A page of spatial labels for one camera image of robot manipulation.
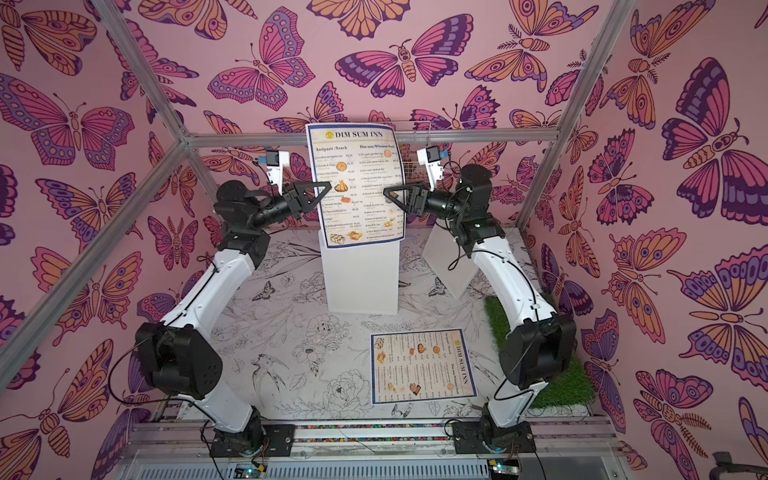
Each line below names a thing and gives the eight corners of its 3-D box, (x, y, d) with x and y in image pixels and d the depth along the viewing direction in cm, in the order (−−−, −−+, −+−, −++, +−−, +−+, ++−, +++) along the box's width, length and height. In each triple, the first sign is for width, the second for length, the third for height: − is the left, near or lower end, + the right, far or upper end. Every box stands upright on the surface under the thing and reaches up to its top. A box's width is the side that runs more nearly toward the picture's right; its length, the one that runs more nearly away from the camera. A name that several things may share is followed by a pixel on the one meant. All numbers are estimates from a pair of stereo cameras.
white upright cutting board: (330, 313, 99) (309, 252, 74) (333, 295, 103) (314, 231, 79) (399, 313, 99) (400, 251, 74) (398, 294, 103) (399, 230, 79)
